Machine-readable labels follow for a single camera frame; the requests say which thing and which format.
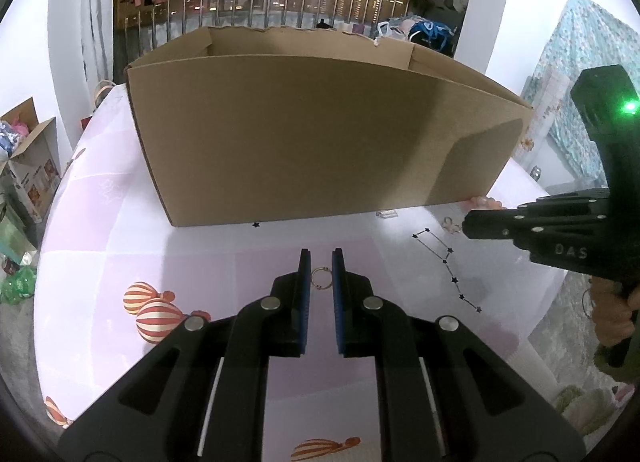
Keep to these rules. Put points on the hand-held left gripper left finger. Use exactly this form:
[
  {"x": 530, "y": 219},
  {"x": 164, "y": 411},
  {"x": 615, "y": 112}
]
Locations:
[{"x": 305, "y": 312}]

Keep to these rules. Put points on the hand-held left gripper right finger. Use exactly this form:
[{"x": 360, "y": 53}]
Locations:
[{"x": 337, "y": 312}]

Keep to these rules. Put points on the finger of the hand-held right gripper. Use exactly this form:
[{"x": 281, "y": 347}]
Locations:
[
  {"x": 490, "y": 224},
  {"x": 570, "y": 207}
]

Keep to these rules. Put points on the gold hoop earring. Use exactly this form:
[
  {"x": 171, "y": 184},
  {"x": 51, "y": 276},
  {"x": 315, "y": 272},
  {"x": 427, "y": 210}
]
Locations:
[{"x": 327, "y": 270}]

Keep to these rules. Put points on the brown cardboard box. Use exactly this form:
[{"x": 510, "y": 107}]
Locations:
[{"x": 300, "y": 141}]

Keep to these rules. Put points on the person's right hand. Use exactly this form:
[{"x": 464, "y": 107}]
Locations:
[{"x": 605, "y": 322}]

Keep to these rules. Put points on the small pink earring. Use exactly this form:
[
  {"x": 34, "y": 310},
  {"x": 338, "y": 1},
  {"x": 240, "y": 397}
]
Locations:
[{"x": 452, "y": 224}]

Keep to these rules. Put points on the white printed carton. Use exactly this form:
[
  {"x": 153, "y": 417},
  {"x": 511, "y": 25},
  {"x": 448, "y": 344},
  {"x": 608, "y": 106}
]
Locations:
[{"x": 547, "y": 116}]

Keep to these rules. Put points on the small clear plastic piece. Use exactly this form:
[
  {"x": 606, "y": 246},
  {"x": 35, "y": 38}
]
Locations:
[{"x": 387, "y": 213}]

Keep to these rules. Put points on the pink printed table cover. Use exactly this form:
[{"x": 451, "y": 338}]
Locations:
[{"x": 210, "y": 267}]

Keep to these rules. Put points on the blue floral cloth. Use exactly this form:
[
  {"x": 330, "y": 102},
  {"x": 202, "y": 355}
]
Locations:
[{"x": 575, "y": 41}]

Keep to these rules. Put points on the black pouch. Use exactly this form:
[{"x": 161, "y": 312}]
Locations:
[{"x": 324, "y": 24}]

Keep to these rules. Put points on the green plastic bottle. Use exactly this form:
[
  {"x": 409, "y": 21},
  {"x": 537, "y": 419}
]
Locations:
[{"x": 17, "y": 287}]

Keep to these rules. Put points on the red gift bag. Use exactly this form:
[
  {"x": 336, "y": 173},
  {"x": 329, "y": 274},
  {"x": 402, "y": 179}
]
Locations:
[{"x": 86, "y": 121}]

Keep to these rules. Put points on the open printed cardboard carton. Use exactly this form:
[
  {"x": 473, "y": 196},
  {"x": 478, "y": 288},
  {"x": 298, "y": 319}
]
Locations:
[{"x": 35, "y": 171}]

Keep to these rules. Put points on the plastic bag of clothes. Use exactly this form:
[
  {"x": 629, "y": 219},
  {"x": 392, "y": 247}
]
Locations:
[{"x": 10, "y": 136}]

